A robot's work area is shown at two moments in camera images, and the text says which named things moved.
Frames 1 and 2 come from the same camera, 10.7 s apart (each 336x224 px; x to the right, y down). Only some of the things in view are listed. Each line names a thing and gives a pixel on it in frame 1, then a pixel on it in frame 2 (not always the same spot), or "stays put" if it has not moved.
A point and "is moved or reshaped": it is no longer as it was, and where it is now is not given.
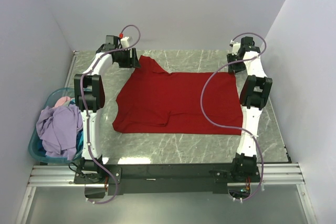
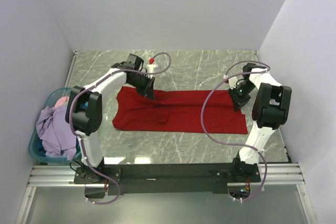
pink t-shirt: x=61 y=101 stays put
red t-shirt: x=149 y=98 is moved or reshaped
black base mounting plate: x=167 y=179 stays put
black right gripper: x=232 y=67 → x=237 y=101
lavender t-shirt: x=59 y=127 stays put
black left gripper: x=131 y=62 → x=148 y=91
